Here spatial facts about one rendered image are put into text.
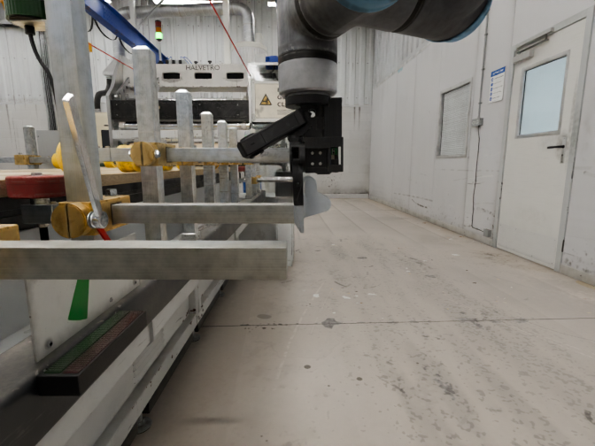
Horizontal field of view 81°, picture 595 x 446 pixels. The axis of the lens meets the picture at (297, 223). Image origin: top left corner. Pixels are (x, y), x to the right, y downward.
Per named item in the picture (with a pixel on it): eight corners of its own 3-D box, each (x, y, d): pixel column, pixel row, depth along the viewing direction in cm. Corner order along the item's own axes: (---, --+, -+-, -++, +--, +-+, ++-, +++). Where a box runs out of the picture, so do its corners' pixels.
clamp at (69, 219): (132, 223, 62) (130, 195, 62) (88, 239, 49) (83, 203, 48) (101, 223, 62) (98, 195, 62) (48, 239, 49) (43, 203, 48)
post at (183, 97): (199, 254, 107) (191, 91, 99) (196, 257, 104) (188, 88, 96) (188, 254, 107) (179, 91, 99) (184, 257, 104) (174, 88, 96)
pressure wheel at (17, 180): (83, 236, 62) (76, 172, 60) (52, 248, 54) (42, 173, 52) (38, 236, 62) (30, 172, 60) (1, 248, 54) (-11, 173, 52)
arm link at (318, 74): (276, 58, 49) (280, 75, 58) (277, 95, 50) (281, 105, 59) (340, 57, 49) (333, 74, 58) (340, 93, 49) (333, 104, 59)
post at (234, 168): (239, 221, 182) (236, 127, 174) (238, 223, 178) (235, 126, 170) (233, 221, 182) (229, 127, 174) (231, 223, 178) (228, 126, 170)
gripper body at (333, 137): (343, 176, 52) (343, 92, 50) (286, 178, 52) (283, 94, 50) (337, 174, 60) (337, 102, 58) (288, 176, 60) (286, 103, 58)
